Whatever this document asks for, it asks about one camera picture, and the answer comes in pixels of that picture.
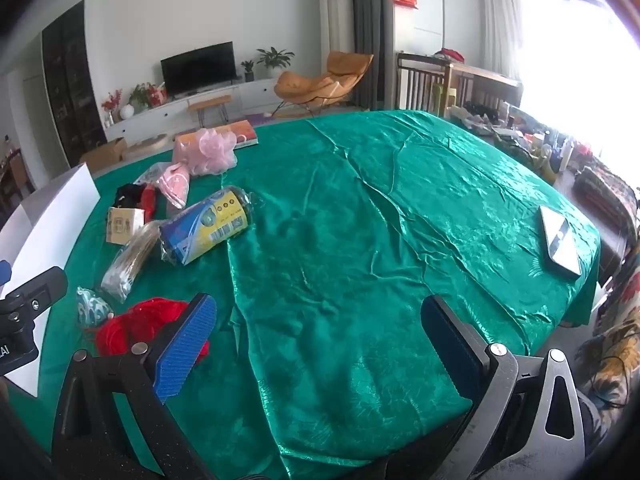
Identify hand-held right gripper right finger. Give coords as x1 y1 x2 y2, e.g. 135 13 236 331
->
421 295 587 480

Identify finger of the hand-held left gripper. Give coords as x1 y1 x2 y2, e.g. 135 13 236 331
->
0 259 69 313

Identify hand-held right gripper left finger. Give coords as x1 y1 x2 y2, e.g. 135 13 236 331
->
51 293 236 480

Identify blue white patterned pouch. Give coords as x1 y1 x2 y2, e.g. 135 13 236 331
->
75 286 115 329

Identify red mesh bundle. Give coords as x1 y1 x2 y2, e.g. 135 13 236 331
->
94 297 212 367

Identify white cardboard box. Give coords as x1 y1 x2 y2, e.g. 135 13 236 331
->
0 162 101 397

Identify clear bag of tan sticks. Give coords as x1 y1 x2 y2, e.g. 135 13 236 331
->
100 221 162 304

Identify small beige carton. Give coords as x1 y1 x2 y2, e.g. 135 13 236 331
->
107 206 146 245

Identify blue yellow roll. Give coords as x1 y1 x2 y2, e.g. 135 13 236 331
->
159 186 264 267

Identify black cloth bundle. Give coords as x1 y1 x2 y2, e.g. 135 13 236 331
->
112 183 147 209

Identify red packet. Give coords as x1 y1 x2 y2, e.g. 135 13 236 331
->
141 185 159 222

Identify grey white plastic packet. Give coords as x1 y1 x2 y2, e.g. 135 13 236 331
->
133 163 167 187

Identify pink towel packet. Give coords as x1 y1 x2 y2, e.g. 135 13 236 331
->
154 162 192 210

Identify pink mesh bath loofah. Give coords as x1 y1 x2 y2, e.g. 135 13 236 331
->
187 127 239 176

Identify wooden dining chair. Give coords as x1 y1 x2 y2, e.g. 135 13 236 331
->
0 147 37 212

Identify green satin tablecloth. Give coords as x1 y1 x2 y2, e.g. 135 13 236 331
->
37 108 601 480

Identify brown cardboard box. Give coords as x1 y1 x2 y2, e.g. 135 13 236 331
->
79 137 129 169

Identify white tablet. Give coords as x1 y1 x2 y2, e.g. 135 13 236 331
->
539 204 584 279

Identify beige round floor cushion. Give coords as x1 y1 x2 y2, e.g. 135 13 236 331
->
122 132 169 154

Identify floral sofa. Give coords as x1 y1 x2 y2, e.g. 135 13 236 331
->
570 164 640 413

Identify red flowers in vase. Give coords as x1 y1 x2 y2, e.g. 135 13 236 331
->
101 89 124 129

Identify black glass display cabinet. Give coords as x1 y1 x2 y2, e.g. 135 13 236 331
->
41 0 109 172

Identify white television cabinet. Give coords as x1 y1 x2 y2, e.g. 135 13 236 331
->
102 77 282 144

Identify orange book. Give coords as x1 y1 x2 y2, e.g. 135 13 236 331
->
174 121 259 161

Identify leafy plant with red blooms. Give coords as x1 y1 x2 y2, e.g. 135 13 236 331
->
128 82 157 111

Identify cluttered side table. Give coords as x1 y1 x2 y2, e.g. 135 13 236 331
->
449 99 603 182

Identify wooden stool with metal legs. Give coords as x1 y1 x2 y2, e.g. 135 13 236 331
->
187 94 233 129

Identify wooden crib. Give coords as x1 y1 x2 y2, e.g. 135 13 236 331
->
396 51 524 117

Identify black television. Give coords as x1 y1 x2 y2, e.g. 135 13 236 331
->
160 41 237 96

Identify orange rocking lounge chair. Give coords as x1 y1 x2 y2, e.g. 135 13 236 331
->
273 51 375 119

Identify large potted green plant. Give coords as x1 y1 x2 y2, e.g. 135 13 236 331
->
256 46 296 80

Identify grey curtain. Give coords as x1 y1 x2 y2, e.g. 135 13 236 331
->
337 0 397 112

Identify white sheer curtain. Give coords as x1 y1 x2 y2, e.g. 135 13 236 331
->
479 0 537 87

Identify covered standing air conditioner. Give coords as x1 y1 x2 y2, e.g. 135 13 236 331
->
317 0 357 57

